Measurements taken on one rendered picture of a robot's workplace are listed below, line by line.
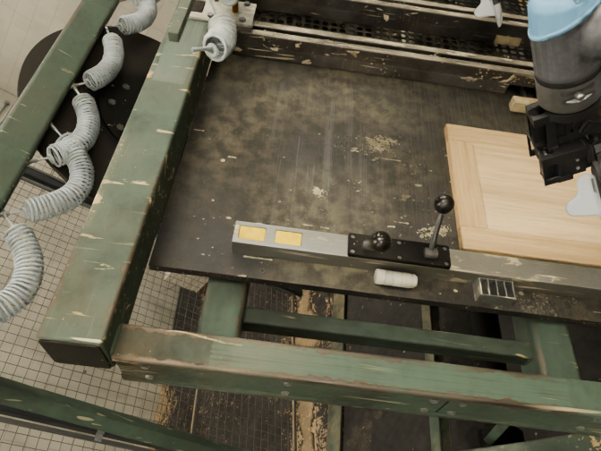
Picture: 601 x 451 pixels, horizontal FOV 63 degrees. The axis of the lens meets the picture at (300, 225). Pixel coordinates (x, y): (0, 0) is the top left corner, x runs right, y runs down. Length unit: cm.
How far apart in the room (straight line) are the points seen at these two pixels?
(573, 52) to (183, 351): 67
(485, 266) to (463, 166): 28
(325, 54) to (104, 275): 82
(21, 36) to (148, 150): 657
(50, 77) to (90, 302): 99
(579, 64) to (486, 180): 57
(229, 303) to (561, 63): 66
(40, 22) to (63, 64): 559
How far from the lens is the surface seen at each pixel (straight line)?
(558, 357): 109
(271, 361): 82
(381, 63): 138
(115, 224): 90
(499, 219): 114
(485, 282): 103
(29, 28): 742
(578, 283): 110
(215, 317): 94
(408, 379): 85
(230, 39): 111
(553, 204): 124
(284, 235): 95
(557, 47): 66
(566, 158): 77
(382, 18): 158
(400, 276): 96
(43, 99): 164
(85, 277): 86
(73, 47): 181
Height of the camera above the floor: 204
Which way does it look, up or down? 27 degrees down
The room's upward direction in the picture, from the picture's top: 63 degrees counter-clockwise
